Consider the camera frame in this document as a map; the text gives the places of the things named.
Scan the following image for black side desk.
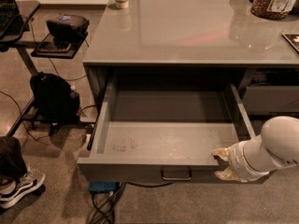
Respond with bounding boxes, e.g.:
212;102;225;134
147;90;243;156
0;0;90;136

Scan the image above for black laptop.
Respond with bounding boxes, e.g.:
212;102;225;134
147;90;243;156
0;0;20;37

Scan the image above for glass jar of nuts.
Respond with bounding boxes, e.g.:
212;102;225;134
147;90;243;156
250;0;297;20

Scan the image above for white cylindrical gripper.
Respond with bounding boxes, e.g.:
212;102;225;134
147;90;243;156
212;141;268;183

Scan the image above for blue and white box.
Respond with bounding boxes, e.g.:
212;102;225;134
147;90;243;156
89;182;118;193

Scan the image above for black floor cable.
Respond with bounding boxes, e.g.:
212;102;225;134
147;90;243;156
89;181;176;224

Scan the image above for grey drawer cabinet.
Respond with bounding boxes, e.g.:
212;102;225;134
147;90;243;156
82;0;299;142

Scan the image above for dark trouser leg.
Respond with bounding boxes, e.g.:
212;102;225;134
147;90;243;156
0;136;27;182

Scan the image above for white black sneaker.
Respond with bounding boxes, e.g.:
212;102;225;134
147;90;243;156
0;169;45;209

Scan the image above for black backpack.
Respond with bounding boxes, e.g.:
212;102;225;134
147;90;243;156
30;72;80;122

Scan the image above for dark tablet on counter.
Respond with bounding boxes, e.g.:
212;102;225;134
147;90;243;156
282;33;299;53

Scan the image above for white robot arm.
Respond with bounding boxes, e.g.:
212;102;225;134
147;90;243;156
212;116;299;182

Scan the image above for black smartphone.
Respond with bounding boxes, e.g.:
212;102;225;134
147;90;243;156
37;42;71;53

